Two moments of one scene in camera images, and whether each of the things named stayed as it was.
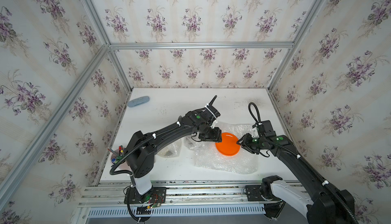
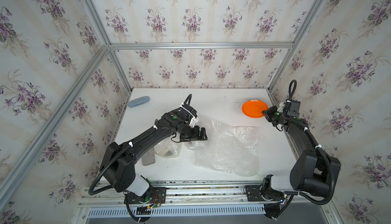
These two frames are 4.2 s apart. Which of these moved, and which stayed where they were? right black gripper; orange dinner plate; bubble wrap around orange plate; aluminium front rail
Moved: orange dinner plate; right black gripper
Stayed: bubble wrap around orange plate; aluminium front rail
